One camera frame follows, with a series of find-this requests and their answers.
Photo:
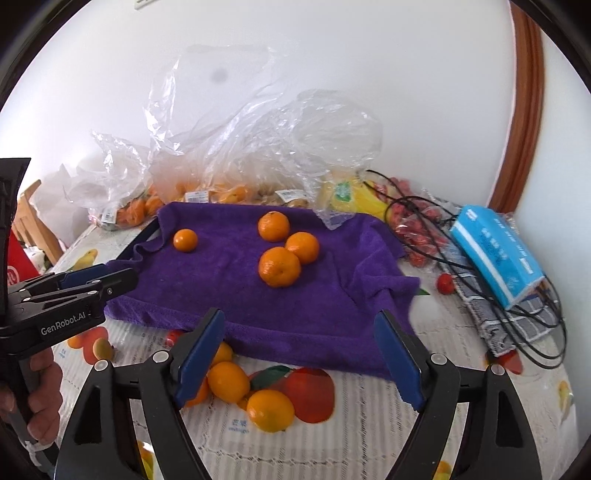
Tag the blue tissue pack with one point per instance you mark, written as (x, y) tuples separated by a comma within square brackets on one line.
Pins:
[(498, 254)]

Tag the white light switch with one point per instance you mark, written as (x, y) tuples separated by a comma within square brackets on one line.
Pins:
[(145, 2)]

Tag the clear bag of mandarins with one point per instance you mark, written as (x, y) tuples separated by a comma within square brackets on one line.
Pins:
[(120, 184), (198, 138)]

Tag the clear bag of brown fruit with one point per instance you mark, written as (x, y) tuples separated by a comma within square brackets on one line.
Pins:
[(300, 152)]

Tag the small yellow-green fruit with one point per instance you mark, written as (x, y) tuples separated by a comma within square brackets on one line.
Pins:
[(102, 349)]

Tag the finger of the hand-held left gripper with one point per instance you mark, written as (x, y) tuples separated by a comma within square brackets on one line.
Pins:
[(76, 277), (115, 284)]

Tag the brown wooden door frame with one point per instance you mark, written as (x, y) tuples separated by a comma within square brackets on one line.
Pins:
[(521, 115)]

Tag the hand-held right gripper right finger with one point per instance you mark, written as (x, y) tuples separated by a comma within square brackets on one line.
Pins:
[(399, 360)]

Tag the person's left hand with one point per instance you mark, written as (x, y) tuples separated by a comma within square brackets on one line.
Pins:
[(46, 397)]

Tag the bag of red fruit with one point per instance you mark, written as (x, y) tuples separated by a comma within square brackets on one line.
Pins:
[(415, 228)]

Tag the purple towel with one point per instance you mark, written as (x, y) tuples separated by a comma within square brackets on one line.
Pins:
[(221, 286)]

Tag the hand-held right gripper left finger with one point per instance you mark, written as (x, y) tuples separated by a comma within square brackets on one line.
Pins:
[(201, 355)]

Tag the wrapped banana bunch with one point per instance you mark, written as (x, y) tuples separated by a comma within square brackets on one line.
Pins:
[(351, 196)]

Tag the white plastic bag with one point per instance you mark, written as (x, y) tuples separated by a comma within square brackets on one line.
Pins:
[(55, 189)]

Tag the grey checkered cloth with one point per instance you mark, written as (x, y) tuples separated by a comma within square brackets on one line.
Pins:
[(496, 333)]

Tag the small red fruit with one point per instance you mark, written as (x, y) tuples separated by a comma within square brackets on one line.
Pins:
[(445, 283), (173, 337)]

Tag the wooden chair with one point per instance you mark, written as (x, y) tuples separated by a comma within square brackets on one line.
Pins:
[(34, 221)]

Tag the red paper bag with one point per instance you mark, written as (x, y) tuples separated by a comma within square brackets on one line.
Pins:
[(18, 272)]

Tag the black tray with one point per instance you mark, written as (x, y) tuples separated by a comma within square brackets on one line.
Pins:
[(138, 242)]

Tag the small orange mandarin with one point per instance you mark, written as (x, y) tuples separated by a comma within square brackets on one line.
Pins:
[(185, 240)]

